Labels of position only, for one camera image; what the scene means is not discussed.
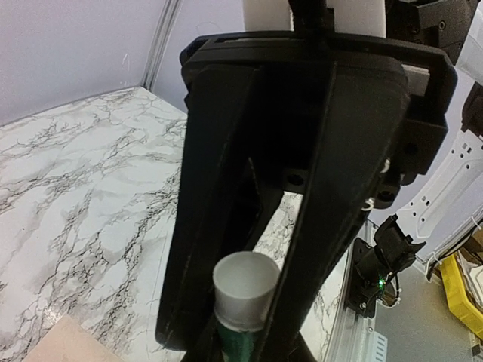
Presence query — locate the yellow plastic bin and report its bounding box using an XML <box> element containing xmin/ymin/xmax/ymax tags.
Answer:
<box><xmin>440</xmin><ymin>254</ymin><xmax>482</xmax><ymax>339</ymax></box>

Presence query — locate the small green white sticker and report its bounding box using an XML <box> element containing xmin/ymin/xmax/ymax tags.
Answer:
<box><xmin>212</xmin><ymin>251</ymin><xmax>280</xmax><ymax>361</ymax></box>

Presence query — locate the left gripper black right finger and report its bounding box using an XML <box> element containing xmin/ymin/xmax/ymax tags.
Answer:
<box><xmin>260</xmin><ymin>302</ymin><xmax>316</xmax><ymax>361</ymax></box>

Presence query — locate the right aluminium corner post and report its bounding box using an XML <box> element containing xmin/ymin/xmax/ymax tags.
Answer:
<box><xmin>141</xmin><ymin>0</ymin><xmax>182</xmax><ymax>91</ymax></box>

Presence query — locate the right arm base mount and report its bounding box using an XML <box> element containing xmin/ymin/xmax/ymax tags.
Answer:
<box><xmin>346</xmin><ymin>215</ymin><xmax>425</xmax><ymax>318</ymax></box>

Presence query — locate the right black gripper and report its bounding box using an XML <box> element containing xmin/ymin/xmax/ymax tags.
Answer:
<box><xmin>156</xmin><ymin>32</ymin><xmax>457</xmax><ymax>351</ymax></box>

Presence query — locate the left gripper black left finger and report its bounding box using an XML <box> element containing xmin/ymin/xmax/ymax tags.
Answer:
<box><xmin>183</xmin><ymin>301</ymin><xmax>221</xmax><ymax>362</ymax></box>

